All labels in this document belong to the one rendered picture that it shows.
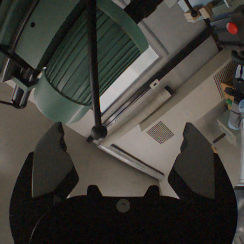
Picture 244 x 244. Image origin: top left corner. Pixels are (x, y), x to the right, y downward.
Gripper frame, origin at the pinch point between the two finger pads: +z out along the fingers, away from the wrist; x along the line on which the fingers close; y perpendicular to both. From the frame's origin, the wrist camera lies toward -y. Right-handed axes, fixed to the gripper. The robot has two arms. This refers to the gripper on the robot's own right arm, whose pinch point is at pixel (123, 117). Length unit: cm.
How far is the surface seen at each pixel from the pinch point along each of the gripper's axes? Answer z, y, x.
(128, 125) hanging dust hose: 136, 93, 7
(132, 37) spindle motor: 14.5, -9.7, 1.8
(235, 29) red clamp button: 13.9, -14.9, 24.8
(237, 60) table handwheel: 26.0, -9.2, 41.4
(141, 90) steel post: 143, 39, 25
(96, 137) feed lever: 6.2, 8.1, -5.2
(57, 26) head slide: 15.0, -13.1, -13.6
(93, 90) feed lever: 7.3, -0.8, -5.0
